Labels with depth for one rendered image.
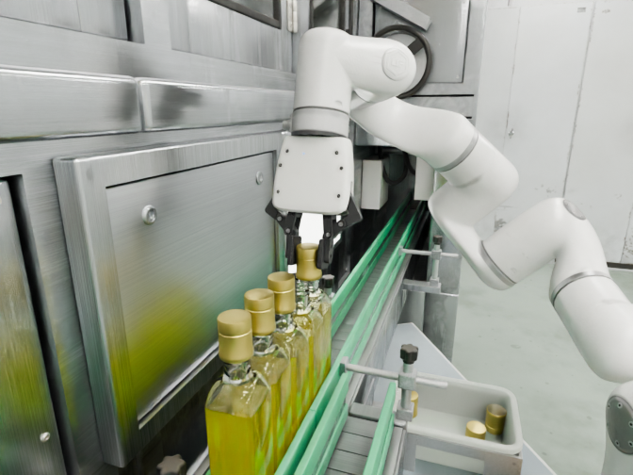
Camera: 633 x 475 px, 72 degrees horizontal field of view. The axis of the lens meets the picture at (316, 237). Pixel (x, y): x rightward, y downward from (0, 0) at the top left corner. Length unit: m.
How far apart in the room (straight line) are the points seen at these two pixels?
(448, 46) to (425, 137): 0.81
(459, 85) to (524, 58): 2.80
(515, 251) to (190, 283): 0.48
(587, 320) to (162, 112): 0.58
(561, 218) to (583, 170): 3.62
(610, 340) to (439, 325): 1.04
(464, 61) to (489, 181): 0.82
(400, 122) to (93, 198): 0.46
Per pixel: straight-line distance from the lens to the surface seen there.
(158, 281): 0.55
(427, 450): 0.85
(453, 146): 0.67
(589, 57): 4.30
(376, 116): 0.71
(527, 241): 0.72
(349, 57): 0.59
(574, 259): 0.72
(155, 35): 0.59
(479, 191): 0.72
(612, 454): 0.62
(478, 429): 0.90
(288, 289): 0.54
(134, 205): 0.51
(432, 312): 1.61
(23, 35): 0.47
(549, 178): 4.30
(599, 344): 0.64
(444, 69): 1.47
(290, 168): 0.57
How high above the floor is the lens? 1.36
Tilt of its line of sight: 17 degrees down
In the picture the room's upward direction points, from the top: straight up
